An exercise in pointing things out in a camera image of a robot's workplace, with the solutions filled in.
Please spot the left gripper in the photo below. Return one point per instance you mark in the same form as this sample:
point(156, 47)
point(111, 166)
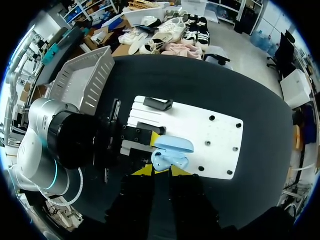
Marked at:
point(108, 146)

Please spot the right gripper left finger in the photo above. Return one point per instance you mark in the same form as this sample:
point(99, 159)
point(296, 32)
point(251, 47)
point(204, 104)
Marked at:
point(136, 207)

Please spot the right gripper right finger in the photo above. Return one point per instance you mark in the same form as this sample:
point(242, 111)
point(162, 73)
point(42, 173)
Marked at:
point(190, 207)

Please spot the light blue earbud case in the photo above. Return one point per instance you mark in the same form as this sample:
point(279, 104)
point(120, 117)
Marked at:
point(172, 146)

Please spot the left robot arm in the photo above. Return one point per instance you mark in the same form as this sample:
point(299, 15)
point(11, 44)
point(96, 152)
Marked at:
point(37, 120)

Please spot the light blue earbud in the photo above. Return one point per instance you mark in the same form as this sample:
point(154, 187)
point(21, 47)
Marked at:
point(158, 159)

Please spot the white plate with black stands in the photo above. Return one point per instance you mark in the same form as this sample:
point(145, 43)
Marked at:
point(200, 130)

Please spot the grey slotted basket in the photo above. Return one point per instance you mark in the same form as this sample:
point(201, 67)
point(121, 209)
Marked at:
point(85, 75)

